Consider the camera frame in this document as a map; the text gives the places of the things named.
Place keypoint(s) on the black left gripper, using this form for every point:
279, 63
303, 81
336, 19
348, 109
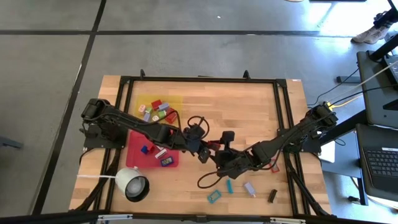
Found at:
192, 144

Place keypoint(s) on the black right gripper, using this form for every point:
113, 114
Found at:
233, 163

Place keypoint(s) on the teal digital clock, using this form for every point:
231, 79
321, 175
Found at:
229, 186
214, 197

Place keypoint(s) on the grey blue charger block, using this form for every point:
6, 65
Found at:
249, 189

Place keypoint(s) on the blue digital clock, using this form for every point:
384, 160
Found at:
167, 161

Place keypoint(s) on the white digital clock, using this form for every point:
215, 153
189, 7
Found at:
160, 153

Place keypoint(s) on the lavender charger block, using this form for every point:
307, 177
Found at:
146, 117
163, 106

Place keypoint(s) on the black rectangular block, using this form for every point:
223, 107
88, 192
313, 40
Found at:
272, 196

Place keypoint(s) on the small green charger block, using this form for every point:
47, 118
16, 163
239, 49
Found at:
149, 109

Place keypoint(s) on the pink white charger block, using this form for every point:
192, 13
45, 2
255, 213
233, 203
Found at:
142, 108

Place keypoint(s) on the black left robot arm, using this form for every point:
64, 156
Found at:
136, 126

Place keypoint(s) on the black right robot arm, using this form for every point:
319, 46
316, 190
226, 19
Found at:
280, 141

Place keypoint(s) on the yellow translucent plastic tray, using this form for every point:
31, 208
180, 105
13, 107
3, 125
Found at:
177, 99

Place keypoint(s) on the red translucent plastic tray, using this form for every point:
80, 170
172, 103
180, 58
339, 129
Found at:
133, 160

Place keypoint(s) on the white spotlight lamp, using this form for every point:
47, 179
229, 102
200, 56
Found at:
124, 180

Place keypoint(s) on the white paper sheet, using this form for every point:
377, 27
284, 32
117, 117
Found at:
328, 152

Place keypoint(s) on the black desk leg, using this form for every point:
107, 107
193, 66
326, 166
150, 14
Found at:
345, 127

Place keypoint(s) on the black desk foot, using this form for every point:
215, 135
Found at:
348, 79

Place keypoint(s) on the grey laptop with keyboard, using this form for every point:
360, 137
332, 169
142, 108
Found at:
382, 161

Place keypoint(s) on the grey desk surface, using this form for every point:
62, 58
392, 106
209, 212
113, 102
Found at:
376, 93

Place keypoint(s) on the black overhead crossbar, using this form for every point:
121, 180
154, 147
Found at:
46, 217

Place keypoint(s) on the person's foot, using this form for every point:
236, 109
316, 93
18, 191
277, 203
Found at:
370, 35

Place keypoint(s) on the grey floor object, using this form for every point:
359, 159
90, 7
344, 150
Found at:
9, 143

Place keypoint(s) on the black desk stand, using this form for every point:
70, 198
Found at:
384, 46

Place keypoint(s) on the person's leg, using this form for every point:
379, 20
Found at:
387, 17

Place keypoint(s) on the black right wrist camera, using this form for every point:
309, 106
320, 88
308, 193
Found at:
228, 138

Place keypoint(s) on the black aluminium table frame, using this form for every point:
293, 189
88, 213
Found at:
202, 80

